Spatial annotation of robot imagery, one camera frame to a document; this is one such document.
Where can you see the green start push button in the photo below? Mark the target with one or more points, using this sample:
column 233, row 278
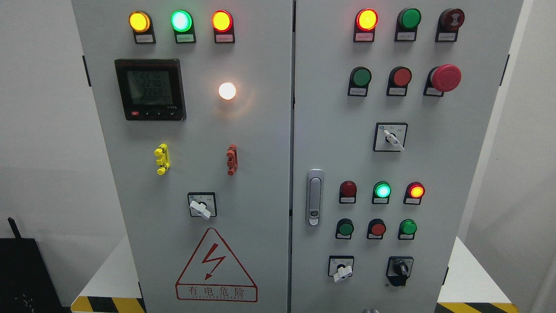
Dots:
column 344, row 229

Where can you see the green push button upper row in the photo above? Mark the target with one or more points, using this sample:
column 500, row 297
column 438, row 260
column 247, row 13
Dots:
column 360, row 78

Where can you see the red stop push button lower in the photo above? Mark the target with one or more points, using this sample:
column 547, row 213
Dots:
column 376, row 229

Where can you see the red push button upper row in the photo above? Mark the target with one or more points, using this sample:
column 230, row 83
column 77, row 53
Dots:
column 398, row 81

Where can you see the green lamp button lower right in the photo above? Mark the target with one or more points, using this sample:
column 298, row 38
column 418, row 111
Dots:
column 407, row 230

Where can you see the red emergency stop mushroom button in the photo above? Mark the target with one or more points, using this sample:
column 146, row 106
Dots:
column 442, row 79

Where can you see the red terminal connector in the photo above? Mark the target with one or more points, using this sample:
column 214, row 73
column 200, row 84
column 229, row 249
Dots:
column 232, row 163

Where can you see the red indicator lamp lower left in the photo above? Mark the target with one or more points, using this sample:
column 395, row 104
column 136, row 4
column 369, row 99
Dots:
column 347, row 192

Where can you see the red indicator lamp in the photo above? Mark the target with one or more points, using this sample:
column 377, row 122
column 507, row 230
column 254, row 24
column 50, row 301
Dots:
column 414, row 193
column 347, row 192

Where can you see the white indicator lamp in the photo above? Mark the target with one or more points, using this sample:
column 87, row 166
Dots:
column 227, row 91

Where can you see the grey left cabinet door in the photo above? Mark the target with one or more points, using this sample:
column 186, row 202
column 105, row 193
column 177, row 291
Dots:
column 253, row 204

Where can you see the grey cabinet door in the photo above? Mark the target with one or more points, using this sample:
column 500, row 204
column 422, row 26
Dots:
column 335, row 132
column 253, row 204

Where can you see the green indicator lamp lower middle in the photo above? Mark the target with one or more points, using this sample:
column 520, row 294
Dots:
column 381, row 193

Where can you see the green indicator lamp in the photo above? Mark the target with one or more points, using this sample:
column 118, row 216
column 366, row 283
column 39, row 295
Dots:
column 183, row 27
column 381, row 193

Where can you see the yellow terminal connector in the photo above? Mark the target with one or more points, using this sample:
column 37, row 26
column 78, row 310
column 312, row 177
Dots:
column 162, row 158

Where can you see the grey right cabinet door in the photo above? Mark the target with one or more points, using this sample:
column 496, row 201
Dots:
column 335, row 132

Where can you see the red electric hazard warning sticker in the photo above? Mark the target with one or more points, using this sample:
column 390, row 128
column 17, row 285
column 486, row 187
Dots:
column 214, row 273

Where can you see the red indicator lamp lower right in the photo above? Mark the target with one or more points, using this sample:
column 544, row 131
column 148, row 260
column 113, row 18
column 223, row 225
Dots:
column 414, row 193

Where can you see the black digital power meter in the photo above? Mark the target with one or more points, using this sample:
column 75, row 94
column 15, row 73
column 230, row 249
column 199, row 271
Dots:
column 151, row 89

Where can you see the orange-red indicator lamp top left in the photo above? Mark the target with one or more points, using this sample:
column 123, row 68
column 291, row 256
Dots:
column 223, row 24

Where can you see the red lit lamp top right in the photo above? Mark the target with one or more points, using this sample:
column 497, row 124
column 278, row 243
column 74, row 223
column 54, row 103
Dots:
column 364, row 25

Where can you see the green indicator lamp top left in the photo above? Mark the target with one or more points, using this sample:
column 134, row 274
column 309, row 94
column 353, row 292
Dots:
column 183, row 27

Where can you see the green lamp top right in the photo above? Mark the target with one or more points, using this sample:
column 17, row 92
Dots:
column 408, row 21

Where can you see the yellow indicator lamp top left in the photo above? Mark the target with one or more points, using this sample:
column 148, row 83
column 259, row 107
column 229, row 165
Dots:
column 142, row 27

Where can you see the dark red buzzer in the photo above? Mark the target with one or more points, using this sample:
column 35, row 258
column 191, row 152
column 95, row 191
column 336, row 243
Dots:
column 448, row 25

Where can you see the white platform with hazard stripes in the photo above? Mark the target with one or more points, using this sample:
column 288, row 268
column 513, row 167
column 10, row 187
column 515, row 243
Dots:
column 467, row 288

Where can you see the black box with antenna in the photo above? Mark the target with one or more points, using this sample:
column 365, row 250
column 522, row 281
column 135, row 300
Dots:
column 25, row 284

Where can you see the silver door lock handle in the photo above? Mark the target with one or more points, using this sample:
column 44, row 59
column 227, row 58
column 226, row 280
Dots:
column 314, row 196

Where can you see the left door selector switch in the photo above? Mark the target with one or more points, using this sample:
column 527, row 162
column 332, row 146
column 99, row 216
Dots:
column 202, row 204

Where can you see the upper right selector switch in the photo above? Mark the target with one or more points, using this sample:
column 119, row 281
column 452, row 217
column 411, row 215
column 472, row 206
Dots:
column 390, row 137

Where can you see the lower left selector switch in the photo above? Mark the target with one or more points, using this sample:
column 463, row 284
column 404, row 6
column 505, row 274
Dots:
column 340, row 267

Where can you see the black rotary knob switch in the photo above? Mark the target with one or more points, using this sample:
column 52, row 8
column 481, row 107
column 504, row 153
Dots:
column 399, row 270

